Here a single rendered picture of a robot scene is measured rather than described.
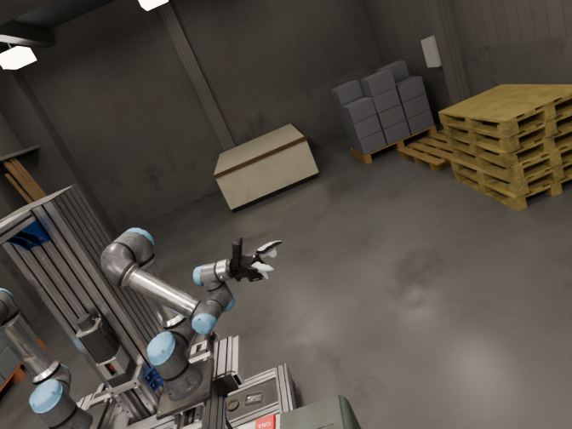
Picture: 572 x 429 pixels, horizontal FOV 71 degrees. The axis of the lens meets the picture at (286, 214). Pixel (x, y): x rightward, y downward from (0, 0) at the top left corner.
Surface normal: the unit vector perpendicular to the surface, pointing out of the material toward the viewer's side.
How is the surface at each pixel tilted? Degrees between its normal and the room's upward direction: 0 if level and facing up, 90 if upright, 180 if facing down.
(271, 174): 90
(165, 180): 90
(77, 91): 90
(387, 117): 90
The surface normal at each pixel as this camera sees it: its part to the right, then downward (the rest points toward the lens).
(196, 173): 0.11, 0.32
